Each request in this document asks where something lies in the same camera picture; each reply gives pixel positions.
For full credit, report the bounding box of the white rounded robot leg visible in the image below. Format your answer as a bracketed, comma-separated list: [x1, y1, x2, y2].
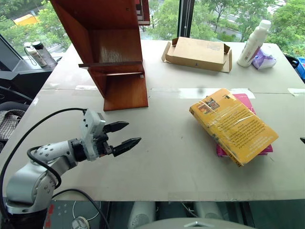
[127, 201, 156, 229]
[193, 202, 225, 221]

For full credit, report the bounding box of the short black arm cable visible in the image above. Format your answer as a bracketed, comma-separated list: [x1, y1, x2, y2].
[26, 146, 62, 189]

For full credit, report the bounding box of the yellow plastic-wrapped book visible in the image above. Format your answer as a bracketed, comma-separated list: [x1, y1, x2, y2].
[189, 88, 280, 167]

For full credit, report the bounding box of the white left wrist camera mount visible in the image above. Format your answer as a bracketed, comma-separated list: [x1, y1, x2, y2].
[79, 109, 107, 161]

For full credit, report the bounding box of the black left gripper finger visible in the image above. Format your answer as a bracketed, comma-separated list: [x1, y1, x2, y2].
[102, 121, 130, 134]
[112, 136, 142, 157]

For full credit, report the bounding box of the checked cloth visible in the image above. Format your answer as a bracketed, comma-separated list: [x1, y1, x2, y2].
[0, 109, 26, 142]

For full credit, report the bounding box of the black floor cable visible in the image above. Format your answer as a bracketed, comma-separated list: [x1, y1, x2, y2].
[51, 188, 112, 229]

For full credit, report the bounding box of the white capped drink bottle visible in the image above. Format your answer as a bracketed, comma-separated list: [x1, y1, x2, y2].
[23, 42, 48, 68]

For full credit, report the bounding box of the brown wooden bookshelf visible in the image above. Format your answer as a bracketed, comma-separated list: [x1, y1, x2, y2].
[49, 0, 151, 112]

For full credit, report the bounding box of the blue object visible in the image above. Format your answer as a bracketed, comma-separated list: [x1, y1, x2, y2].
[296, 56, 305, 80]

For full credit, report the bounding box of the black side desk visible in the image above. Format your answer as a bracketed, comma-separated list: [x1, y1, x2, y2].
[0, 56, 63, 102]

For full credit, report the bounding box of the long black wrist cable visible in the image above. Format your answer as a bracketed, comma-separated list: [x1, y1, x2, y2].
[0, 107, 88, 225]

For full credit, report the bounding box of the black window frame post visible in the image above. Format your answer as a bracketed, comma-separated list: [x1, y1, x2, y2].
[177, 0, 195, 41]

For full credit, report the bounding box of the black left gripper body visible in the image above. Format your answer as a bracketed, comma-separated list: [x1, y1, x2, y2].
[93, 124, 115, 157]

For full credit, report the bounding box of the grey robot torso top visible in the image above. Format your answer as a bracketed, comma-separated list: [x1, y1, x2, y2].
[134, 217, 257, 229]

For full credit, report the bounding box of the purple white tissue pack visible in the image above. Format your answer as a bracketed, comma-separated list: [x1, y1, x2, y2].
[251, 48, 278, 71]

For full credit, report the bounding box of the flat brown cardboard box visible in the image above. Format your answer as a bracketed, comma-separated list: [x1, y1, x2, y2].
[161, 36, 234, 73]

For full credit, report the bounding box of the yellow vehicle outside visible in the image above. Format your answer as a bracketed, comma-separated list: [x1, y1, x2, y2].
[12, 13, 41, 26]

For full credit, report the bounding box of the white plastic bottle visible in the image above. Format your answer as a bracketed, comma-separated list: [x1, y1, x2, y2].
[236, 19, 273, 68]

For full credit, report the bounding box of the black monitor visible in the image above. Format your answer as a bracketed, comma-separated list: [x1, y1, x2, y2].
[0, 33, 25, 72]

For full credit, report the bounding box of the dark grey drink bottle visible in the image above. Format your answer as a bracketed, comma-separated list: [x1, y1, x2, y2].
[31, 41, 58, 69]

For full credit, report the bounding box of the pink book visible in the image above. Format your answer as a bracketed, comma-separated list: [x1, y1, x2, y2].
[215, 93, 275, 158]

